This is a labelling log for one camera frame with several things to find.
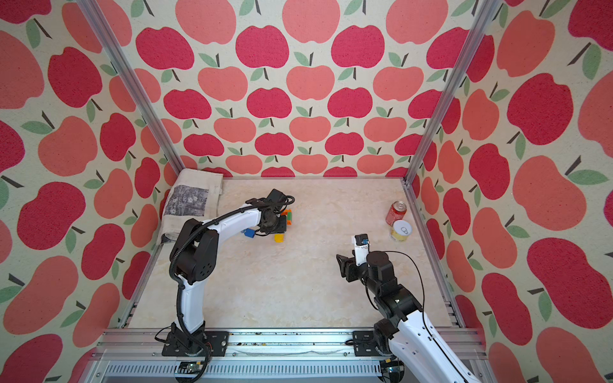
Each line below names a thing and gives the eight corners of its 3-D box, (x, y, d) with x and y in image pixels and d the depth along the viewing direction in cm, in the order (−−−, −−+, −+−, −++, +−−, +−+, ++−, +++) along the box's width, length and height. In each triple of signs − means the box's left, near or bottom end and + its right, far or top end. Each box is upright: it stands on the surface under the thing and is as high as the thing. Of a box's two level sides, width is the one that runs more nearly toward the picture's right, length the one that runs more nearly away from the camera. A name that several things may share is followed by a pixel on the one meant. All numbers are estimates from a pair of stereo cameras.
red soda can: (387, 228, 105) (395, 212, 96) (384, 217, 108) (392, 201, 99) (399, 228, 105) (408, 212, 96) (396, 217, 108) (404, 201, 99)
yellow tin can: (392, 242, 101) (396, 234, 96) (388, 228, 105) (392, 219, 100) (408, 242, 101) (413, 234, 96) (403, 228, 105) (408, 219, 100)
